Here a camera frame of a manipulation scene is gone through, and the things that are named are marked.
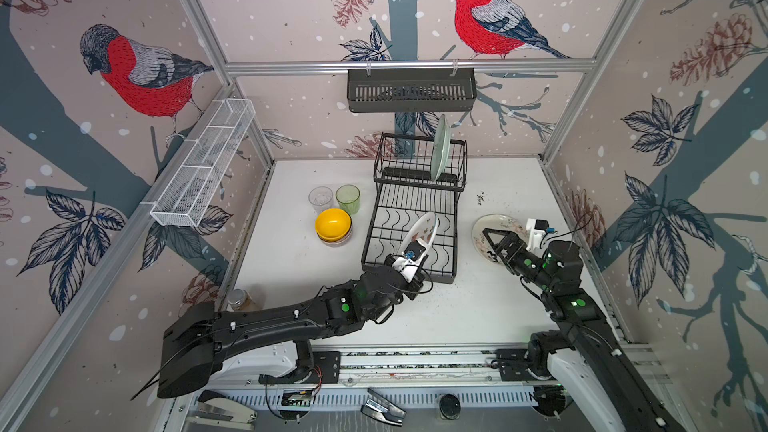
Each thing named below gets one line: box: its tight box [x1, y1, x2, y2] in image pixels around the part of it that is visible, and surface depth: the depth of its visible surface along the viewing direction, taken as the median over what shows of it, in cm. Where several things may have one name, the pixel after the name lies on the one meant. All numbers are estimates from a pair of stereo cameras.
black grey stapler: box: [187, 389, 258, 431], surface depth 68 cm
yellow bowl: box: [315, 208, 352, 242], surface depth 96 cm
